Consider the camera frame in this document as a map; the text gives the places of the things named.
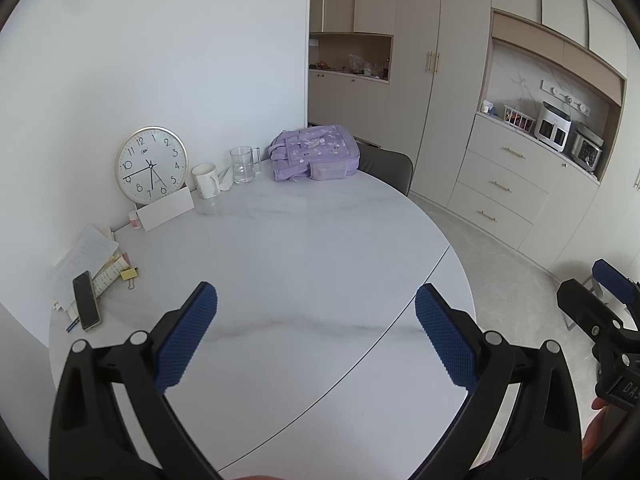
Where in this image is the person's right forearm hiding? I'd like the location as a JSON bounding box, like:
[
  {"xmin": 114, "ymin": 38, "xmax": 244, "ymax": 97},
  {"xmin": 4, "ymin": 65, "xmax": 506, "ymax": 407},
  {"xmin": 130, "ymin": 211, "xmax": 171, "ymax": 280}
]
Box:
[{"xmin": 582, "ymin": 411, "xmax": 613, "ymax": 466}]

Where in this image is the stack of white papers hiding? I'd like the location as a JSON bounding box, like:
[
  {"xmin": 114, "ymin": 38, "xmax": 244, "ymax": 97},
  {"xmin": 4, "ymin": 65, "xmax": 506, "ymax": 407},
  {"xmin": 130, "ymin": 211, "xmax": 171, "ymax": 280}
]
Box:
[{"xmin": 51, "ymin": 224, "xmax": 121, "ymax": 313}]

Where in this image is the dark grey chair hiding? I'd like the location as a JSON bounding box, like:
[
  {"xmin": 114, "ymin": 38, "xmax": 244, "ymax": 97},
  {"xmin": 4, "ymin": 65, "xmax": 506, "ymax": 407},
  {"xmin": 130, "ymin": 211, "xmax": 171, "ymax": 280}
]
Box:
[{"xmin": 356, "ymin": 142, "xmax": 415, "ymax": 198}]

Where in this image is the clear plastic bag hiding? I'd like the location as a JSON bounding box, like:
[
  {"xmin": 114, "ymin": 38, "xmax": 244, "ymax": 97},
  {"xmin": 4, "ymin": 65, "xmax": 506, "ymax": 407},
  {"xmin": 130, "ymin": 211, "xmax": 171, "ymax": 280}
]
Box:
[{"xmin": 347, "ymin": 53, "xmax": 383, "ymax": 78}]

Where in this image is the beige drawer cabinet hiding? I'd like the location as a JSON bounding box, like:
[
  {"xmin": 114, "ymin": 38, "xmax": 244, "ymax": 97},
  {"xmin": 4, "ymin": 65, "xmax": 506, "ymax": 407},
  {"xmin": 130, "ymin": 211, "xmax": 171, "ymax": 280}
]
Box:
[{"xmin": 446, "ymin": 112, "xmax": 601, "ymax": 266}]

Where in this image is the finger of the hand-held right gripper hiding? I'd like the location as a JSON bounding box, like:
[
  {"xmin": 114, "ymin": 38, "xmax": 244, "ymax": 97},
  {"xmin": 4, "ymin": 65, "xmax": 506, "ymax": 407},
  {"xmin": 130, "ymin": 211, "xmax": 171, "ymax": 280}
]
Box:
[
  {"xmin": 592, "ymin": 259, "xmax": 640, "ymax": 331},
  {"xmin": 556, "ymin": 280, "xmax": 638, "ymax": 356}
]

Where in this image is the black smartphone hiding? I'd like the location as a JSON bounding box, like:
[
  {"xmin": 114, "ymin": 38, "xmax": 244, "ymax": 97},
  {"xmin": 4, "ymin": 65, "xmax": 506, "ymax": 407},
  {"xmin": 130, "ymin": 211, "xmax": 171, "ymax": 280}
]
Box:
[{"xmin": 72, "ymin": 270, "xmax": 102, "ymax": 332}]

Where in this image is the beige wall cabinet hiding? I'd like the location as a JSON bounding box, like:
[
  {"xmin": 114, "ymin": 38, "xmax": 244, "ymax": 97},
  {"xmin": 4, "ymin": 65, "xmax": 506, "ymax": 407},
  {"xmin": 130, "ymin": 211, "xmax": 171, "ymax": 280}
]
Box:
[{"xmin": 492, "ymin": 0, "xmax": 628, "ymax": 78}]

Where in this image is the tall beige cupboard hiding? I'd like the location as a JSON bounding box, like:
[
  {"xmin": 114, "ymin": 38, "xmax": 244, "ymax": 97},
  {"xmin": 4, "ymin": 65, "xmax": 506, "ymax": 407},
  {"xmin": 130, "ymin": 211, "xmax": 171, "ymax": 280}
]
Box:
[{"xmin": 382, "ymin": 0, "xmax": 493, "ymax": 206}]

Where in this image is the white round wall clock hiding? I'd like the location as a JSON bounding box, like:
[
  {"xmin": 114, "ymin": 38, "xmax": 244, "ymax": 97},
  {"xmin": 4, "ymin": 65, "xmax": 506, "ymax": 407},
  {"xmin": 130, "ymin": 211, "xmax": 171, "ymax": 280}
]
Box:
[{"xmin": 115, "ymin": 126, "xmax": 189, "ymax": 205}]

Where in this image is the white wall rack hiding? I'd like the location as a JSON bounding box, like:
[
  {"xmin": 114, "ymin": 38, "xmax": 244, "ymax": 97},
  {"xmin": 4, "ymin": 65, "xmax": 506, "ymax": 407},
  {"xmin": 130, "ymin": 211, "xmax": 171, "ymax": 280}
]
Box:
[{"xmin": 541, "ymin": 79, "xmax": 593, "ymax": 116}]

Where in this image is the beige cabinet with niche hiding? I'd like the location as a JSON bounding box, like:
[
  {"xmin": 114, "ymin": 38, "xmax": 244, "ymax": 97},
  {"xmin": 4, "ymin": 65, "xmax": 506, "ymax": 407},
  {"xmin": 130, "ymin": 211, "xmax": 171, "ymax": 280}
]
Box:
[{"xmin": 307, "ymin": 0, "xmax": 393, "ymax": 143}]

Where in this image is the pale ruler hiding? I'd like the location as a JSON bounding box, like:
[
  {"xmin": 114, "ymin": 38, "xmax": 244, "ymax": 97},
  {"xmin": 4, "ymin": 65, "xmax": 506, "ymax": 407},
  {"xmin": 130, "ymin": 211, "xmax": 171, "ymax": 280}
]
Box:
[{"xmin": 92, "ymin": 255, "xmax": 132, "ymax": 301}]

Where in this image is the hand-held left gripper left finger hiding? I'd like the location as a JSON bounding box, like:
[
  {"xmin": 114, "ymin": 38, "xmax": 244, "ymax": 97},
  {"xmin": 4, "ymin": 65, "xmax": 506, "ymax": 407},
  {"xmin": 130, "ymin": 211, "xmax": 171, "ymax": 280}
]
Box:
[{"xmin": 48, "ymin": 281, "xmax": 223, "ymax": 480}]

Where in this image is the purple backpack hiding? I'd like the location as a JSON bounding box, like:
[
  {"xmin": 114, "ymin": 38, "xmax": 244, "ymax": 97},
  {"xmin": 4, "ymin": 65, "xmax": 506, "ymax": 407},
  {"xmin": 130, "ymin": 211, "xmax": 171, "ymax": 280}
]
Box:
[{"xmin": 268, "ymin": 124, "xmax": 362, "ymax": 182}]

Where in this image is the white countertop appliance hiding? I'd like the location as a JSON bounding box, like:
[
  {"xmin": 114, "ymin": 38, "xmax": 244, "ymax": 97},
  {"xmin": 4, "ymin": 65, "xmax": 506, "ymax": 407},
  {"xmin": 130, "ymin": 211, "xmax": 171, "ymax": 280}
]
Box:
[{"xmin": 534, "ymin": 101, "xmax": 572, "ymax": 152}]

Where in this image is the white wire basket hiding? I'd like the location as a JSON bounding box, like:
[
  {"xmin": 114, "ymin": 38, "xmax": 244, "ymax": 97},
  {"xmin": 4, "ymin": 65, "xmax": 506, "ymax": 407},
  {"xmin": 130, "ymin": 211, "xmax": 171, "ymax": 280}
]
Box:
[{"xmin": 502, "ymin": 105, "xmax": 537, "ymax": 133}]

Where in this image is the silver countertop appliance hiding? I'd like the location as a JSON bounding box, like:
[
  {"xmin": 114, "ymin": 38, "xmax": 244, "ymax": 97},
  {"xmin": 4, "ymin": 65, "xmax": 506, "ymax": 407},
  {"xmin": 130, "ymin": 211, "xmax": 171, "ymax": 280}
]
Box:
[{"xmin": 570, "ymin": 126, "xmax": 604, "ymax": 173}]

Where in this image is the white full-height wardrobe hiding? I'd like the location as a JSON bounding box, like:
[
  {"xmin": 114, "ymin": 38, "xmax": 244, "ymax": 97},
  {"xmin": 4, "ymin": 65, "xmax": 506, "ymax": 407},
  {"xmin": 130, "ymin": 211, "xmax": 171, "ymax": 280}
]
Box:
[{"xmin": 517, "ymin": 160, "xmax": 640, "ymax": 281}]

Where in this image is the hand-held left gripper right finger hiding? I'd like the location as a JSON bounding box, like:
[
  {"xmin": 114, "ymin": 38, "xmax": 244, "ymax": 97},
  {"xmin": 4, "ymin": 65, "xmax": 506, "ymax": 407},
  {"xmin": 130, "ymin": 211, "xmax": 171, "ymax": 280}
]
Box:
[{"xmin": 410, "ymin": 283, "xmax": 583, "ymax": 480}]

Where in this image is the white card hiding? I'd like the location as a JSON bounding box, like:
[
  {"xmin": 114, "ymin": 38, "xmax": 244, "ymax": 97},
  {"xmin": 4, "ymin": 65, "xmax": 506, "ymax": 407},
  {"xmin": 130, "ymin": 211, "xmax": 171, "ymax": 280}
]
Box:
[{"xmin": 136, "ymin": 187, "xmax": 196, "ymax": 232}]

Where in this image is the white mug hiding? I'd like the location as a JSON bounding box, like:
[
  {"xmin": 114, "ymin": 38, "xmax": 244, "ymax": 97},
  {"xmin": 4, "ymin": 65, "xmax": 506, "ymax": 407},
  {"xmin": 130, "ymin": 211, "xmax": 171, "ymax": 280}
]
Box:
[{"xmin": 192, "ymin": 162, "xmax": 221, "ymax": 199}]

